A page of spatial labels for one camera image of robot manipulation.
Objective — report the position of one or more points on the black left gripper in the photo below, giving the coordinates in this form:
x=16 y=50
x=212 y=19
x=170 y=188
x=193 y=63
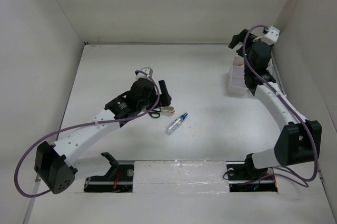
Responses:
x=164 y=97

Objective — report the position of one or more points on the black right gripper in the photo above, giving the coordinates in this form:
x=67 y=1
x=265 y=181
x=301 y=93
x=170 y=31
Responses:
x=237 y=39

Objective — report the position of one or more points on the beige eraser block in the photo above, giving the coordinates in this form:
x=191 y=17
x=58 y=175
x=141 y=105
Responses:
x=167 y=110

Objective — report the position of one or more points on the black handled scissors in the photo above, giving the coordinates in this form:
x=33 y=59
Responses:
x=155 y=113

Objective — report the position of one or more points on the clear glue bottle blue cap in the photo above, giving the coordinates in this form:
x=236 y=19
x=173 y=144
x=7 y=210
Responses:
x=174 y=125

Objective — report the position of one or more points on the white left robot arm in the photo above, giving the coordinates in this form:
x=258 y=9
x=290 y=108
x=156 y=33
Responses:
x=59 y=164

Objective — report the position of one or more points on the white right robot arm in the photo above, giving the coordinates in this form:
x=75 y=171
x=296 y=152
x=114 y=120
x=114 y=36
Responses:
x=299 y=140

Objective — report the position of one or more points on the white divided organizer left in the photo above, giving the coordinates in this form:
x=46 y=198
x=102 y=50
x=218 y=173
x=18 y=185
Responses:
x=235 y=78

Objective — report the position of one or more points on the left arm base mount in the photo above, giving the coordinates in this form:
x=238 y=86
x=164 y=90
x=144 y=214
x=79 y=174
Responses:
x=117 y=179

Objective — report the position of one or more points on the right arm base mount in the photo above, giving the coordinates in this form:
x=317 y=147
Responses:
x=243 y=180

